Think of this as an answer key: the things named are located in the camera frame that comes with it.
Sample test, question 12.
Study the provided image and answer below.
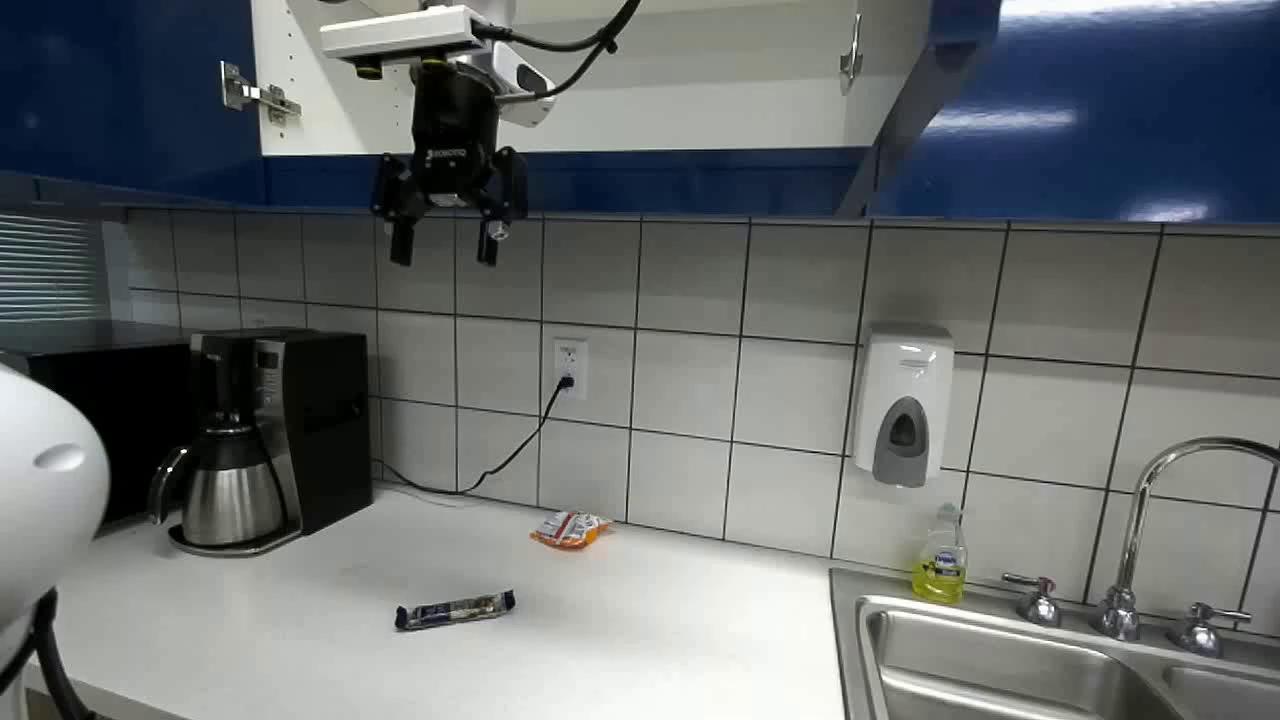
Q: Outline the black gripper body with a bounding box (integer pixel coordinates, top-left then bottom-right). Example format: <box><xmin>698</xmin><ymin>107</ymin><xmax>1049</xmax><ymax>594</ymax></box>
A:
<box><xmin>372</xmin><ymin>57</ymin><xmax>530</xmax><ymax>233</ymax></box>

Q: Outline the blue nut bar wrapper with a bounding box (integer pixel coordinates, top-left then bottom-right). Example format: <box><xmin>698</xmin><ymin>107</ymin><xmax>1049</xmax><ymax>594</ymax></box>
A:
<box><xmin>393</xmin><ymin>587</ymin><xmax>519</xmax><ymax>636</ymax></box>

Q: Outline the black coffee maker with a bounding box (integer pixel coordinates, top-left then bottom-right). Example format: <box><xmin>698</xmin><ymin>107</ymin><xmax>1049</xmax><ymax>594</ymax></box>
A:
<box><xmin>165</xmin><ymin>327</ymin><xmax>377</xmax><ymax>556</ymax></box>

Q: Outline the silver cabinet hinge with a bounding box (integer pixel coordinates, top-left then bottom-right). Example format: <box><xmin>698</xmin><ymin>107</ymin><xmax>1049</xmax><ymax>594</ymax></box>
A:
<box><xmin>216</xmin><ymin>57</ymin><xmax>303</xmax><ymax>124</ymax></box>
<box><xmin>835</xmin><ymin>0</ymin><xmax>868</xmax><ymax>97</ymax></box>

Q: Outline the orange snack packet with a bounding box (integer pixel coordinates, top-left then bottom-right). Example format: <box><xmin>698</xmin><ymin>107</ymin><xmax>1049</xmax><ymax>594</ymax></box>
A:
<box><xmin>526</xmin><ymin>508</ymin><xmax>614</xmax><ymax>556</ymax></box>

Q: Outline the steel coffee carafe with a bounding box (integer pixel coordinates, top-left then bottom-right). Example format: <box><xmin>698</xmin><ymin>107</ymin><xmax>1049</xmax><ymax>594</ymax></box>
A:
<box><xmin>146</xmin><ymin>415</ymin><xmax>294</xmax><ymax>551</ymax></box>

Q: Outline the stainless steel sink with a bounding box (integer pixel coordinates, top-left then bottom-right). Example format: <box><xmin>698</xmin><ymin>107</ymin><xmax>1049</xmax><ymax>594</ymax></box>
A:
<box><xmin>829</xmin><ymin>563</ymin><xmax>1280</xmax><ymax>720</ymax></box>

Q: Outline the chrome sink faucet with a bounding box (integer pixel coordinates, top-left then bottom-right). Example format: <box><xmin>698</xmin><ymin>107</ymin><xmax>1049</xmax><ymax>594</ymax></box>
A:
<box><xmin>997</xmin><ymin>430</ymin><xmax>1280</xmax><ymax>656</ymax></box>

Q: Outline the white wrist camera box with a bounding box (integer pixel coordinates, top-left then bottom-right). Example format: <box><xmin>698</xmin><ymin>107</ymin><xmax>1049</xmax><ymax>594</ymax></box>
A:
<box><xmin>316</xmin><ymin>0</ymin><xmax>486</xmax><ymax>65</ymax></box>

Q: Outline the white wall outlet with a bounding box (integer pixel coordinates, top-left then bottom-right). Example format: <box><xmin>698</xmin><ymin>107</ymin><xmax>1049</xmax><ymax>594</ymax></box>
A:
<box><xmin>543</xmin><ymin>333</ymin><xmax>591</xmax><ymax>405</ymax></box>

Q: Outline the black robot wrist cable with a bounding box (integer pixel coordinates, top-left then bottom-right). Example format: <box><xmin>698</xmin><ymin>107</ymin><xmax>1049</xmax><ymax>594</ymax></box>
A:
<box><xmin>474</xmin><ymin>0</ymin><xmax>645</xmax><ymax>107</ymax></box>

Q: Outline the black power cord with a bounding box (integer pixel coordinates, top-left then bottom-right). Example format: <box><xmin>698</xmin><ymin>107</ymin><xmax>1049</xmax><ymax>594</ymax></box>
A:
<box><xmin>372</xmin><ymin>375</ymin><xmax>580</xmax><ymax>499</ymax></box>

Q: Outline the blue wall cabinet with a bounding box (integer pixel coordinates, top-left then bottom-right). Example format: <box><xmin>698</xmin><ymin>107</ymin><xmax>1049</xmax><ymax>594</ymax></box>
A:
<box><xmin>0</xmin><ymin>0</ymin><xmax>1280</xmax><ymax>229</ymax></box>

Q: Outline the white wall soap dispenser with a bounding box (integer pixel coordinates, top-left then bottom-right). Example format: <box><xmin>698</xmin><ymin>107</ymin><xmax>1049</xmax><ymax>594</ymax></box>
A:
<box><xmin>851</xmin><ymin>318</ymin><xmax>960</xmax><ymax>493</ymax></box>

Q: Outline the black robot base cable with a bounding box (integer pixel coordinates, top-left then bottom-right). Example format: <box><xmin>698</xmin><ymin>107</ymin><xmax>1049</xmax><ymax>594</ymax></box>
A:
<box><xmin>0</xmin><ymin>583</ymin><xmax>98</xmax><ymax>720</ymax></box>

